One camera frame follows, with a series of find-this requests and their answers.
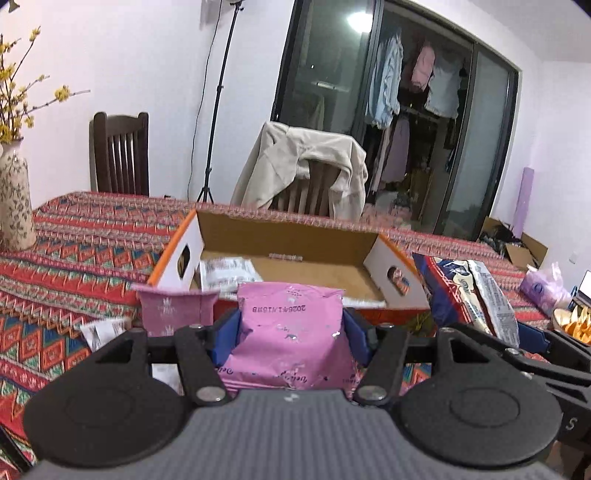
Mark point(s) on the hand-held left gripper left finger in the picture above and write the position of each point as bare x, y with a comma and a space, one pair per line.
226, 337

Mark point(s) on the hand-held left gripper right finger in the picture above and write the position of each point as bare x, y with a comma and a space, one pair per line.
358, 337

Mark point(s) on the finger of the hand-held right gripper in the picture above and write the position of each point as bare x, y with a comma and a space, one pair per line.
535, 339
521, 364

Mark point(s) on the pink snack packet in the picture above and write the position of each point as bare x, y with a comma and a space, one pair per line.
286, 341

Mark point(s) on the white snack packet grey print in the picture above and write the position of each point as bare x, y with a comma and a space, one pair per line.
228, 272

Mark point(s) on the blue and white snack bag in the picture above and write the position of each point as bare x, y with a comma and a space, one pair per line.
485, 295

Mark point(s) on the cardboard box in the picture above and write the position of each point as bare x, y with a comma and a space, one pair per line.
521, 254
286, 240

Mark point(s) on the bowl of golden pieces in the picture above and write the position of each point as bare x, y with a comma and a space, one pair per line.
575, 325

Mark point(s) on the purple tissue pack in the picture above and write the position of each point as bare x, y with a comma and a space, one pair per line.
545, 288

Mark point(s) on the mauve snack packet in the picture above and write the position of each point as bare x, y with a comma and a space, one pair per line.
171, 309

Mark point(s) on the cardboard box on floor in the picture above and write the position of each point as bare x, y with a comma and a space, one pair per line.
521, 254

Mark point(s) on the crumpled white snack packet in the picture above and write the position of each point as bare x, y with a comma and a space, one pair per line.
104, 332

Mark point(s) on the clothes pile on floor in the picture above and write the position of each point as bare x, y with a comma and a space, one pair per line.
388, 210

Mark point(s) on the rolled purple yoga mat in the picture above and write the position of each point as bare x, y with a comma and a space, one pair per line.
525, 203

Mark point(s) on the wooden chair under jacket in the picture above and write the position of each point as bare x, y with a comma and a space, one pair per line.
318, 189

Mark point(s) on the beige jacket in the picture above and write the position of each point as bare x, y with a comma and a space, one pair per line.
295, 157

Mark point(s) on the hanging mauve garments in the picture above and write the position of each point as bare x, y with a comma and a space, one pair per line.
395, 147

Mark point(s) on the dark wooden chair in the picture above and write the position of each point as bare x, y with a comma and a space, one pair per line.
99, 152

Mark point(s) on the floral ceramic vase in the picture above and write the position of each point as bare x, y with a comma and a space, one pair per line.
16, 203

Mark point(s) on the studio light on stand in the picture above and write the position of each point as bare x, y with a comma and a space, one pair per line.
220, 87

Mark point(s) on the hanging light blue shirt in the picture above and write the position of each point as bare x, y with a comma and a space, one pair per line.
385, 83

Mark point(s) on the hanging white shirt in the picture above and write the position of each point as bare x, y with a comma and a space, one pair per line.
443, 87

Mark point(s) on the hanging pink garment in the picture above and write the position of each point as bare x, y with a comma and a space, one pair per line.
424, 69

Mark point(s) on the sliding glass door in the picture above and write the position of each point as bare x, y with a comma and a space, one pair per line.
323, 60

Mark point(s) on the yellow flower branches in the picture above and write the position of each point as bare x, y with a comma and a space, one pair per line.
4, 134

